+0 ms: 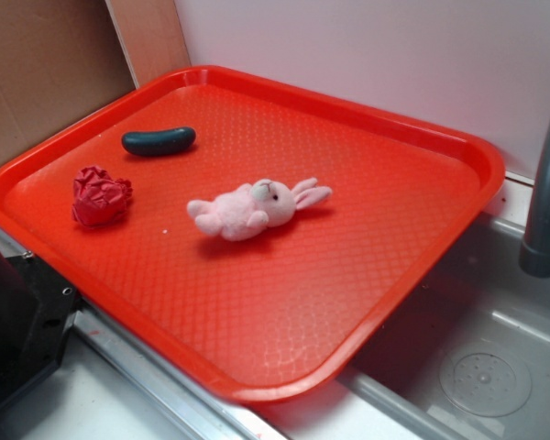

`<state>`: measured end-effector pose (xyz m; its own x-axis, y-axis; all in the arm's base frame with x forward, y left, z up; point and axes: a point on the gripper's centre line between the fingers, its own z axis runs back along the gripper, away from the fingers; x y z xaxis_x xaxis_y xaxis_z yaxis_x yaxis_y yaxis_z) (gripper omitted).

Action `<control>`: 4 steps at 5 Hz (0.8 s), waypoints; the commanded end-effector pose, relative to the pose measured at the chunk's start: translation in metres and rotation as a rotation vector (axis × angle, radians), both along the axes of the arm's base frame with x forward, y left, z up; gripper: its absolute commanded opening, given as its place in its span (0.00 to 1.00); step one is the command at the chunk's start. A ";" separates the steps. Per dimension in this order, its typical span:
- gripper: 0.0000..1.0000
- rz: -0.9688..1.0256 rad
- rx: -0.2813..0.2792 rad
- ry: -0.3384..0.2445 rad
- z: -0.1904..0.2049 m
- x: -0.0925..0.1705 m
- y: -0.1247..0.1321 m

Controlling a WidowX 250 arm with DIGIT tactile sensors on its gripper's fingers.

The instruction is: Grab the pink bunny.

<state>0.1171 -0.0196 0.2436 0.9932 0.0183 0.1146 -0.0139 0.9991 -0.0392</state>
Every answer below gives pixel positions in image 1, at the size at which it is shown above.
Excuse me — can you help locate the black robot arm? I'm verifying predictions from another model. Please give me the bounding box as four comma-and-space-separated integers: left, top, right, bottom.
0, 252, 78, 412

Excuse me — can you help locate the pink plush bunny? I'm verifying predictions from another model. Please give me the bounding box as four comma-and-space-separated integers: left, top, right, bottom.
186, 178, 333, 241

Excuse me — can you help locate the red plastic tray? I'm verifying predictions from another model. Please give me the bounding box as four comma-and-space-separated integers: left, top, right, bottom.
0, 66, 505, 403

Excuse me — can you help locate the dark green toy cucumber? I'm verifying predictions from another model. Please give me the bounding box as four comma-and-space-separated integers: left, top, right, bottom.
121, 126, 197, 157

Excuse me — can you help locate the red crumpled cloth ball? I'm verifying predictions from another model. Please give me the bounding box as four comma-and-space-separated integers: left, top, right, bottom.
71, 165, 133, 228

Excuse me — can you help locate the grey toy sink basin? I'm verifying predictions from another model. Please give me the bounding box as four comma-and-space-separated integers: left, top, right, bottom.
259, 215, 550, 439

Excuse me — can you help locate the brown cardboard panel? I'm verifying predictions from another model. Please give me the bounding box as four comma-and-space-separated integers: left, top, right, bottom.
0, 1, 190, 166

